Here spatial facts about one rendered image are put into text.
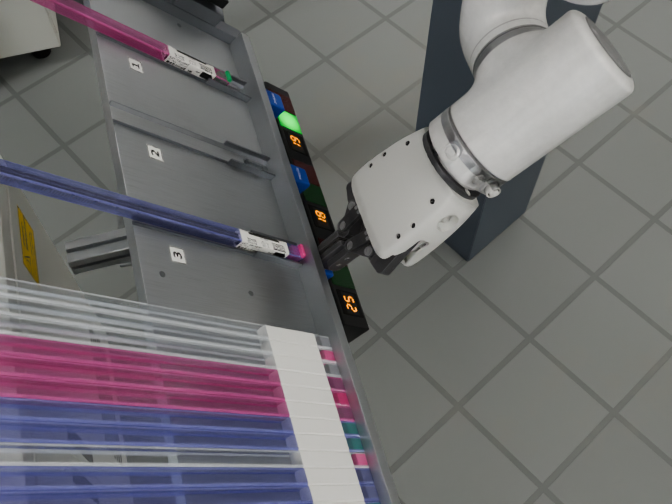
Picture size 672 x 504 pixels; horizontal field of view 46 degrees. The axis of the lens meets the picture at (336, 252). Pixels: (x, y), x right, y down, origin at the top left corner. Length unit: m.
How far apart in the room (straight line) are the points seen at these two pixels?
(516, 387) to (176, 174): 0.95
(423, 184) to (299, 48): 1.29
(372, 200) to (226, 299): 0.17
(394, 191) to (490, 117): 0.12
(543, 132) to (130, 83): 0.38
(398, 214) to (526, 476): 0.84
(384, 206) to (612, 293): 0.99
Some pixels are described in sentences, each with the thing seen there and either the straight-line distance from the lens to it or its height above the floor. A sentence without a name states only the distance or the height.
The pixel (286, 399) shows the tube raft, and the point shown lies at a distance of 0.65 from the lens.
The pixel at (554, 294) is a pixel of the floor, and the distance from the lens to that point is 1.63.
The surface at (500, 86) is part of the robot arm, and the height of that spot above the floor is 0.90.
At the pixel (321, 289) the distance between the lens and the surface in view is 0.75.
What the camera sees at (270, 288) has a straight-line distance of 0.73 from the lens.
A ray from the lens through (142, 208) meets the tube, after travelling 0.66.
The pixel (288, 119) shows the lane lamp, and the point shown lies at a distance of 0.97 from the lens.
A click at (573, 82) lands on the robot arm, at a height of 0.93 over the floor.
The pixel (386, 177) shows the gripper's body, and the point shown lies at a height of 0.80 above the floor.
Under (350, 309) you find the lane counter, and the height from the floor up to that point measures 0.66.
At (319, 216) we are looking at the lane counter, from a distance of 0.88.
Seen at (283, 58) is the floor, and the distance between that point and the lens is 1.95.
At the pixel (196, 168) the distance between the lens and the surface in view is 0.76.
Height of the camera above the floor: 1.40
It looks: 60 degrees down
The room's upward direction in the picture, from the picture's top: straight up
